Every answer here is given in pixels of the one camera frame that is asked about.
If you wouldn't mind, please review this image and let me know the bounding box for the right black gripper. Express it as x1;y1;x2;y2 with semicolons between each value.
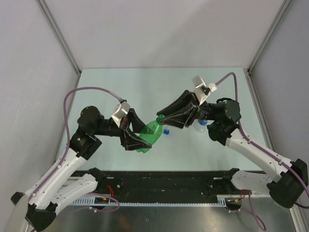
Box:
157;89;218;129

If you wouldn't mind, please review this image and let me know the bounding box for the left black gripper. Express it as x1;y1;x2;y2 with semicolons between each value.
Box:
92;108;154;150

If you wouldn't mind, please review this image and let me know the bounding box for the green plastic bottle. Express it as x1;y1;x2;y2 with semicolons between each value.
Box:
139;115;165;145

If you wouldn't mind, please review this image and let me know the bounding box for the blue label bottle white cap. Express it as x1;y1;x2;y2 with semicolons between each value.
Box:
195;119;208;132

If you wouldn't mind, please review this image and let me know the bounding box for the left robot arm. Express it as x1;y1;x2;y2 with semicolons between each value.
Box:
11;102;152;232

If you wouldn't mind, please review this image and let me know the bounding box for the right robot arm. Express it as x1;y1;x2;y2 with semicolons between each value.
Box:
157;90;309;208

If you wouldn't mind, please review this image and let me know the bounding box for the clear bottle blue cap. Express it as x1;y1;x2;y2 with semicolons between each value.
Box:
163;125;171;135

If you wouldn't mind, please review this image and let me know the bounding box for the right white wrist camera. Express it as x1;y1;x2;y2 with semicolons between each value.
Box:
192;76;217;105

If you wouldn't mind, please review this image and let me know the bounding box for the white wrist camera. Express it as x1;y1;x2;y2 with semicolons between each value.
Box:
192;76;217;105
111;100;130;127

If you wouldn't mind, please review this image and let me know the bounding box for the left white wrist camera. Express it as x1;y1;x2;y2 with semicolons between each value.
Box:
111;100;130;127

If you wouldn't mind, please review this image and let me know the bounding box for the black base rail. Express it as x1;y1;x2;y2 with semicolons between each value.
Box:
70;170;253;204

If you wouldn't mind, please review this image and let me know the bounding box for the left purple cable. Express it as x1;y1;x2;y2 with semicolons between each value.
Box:
28;87;126;201

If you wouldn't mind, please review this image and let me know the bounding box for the purple cable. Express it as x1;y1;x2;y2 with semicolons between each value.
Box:
28;87;126;201
214;72;309;209

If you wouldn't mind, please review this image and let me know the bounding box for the grey slotted cable duct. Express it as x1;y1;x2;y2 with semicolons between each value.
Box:
62;195;242;207

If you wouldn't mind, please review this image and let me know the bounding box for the left aluminium frame post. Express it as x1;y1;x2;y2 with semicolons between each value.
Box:
35;0;81;75

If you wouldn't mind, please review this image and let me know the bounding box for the aluminium frame post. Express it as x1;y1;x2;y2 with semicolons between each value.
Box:
35;0;81;75
247;0;294;73

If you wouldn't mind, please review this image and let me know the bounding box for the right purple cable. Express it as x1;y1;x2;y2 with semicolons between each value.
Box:
214;72;309;209

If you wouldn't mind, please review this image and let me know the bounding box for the right aluminium frame post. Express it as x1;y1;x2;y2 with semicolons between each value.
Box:
247;0;294;73

